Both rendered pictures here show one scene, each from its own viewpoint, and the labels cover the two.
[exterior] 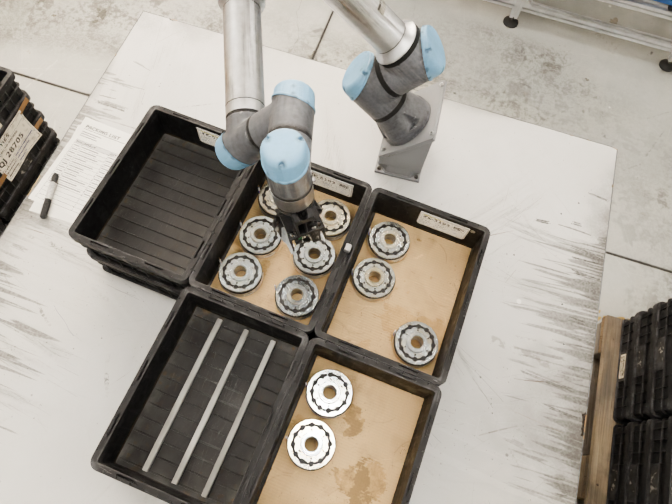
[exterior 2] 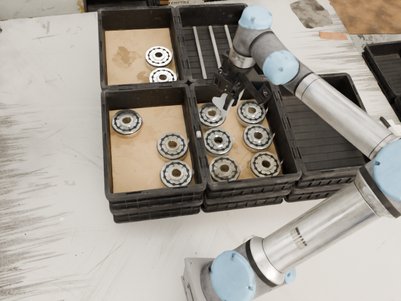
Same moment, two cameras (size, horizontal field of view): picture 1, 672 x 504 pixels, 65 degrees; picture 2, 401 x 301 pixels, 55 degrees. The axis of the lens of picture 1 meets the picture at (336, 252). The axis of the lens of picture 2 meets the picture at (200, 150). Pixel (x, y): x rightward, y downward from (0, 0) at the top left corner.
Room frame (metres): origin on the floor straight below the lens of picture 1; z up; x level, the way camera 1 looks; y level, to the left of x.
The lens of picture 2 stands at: (1.07, -0.35, 1.96)
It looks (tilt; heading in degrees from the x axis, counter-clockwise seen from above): 59 degrees down; 149
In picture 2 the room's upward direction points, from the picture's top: 9 degrees clockwise
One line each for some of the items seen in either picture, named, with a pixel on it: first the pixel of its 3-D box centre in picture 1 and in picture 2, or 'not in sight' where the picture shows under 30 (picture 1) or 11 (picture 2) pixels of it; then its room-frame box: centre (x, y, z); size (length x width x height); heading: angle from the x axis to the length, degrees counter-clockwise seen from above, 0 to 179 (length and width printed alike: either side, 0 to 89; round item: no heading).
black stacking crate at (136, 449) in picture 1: (210, 400); (218, 51); (0.11, 0.22, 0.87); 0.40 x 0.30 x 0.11; 167
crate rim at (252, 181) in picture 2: (284, 233); (242, 129); (0.50, 0.12, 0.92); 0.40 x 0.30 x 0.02; 167
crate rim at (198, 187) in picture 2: (405, 280); (151, 137); (0.43, -0.17, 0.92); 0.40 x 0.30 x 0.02; 167
